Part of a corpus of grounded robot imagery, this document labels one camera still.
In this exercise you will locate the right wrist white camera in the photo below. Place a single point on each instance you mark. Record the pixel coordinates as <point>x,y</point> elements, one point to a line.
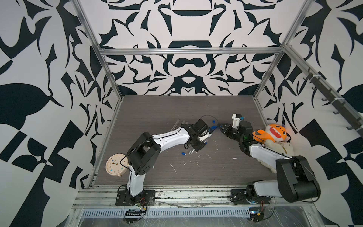
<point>237,118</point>

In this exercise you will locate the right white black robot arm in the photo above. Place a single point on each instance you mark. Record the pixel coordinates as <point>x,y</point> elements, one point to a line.
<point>295,180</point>

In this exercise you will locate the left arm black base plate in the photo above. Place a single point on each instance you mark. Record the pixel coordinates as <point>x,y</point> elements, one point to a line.
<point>124,198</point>

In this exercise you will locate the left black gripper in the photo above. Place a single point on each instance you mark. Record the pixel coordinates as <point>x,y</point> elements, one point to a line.
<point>200,146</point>

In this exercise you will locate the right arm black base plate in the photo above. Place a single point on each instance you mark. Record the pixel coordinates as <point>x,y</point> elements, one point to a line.
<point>241,196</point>

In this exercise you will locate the orange shark plush toy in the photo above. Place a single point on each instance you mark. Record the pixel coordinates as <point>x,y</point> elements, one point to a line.
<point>273,132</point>

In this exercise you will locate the aluminium frame front rail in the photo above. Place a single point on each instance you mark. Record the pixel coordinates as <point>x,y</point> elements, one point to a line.
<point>104,196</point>

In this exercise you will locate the beige round alarm clock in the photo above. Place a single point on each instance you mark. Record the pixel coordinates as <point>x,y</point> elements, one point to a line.
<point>117,165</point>

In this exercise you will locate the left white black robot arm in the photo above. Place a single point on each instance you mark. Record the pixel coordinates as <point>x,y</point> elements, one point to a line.
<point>145,151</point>

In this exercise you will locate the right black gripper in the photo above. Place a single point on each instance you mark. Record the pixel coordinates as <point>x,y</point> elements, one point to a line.
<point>225,131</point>

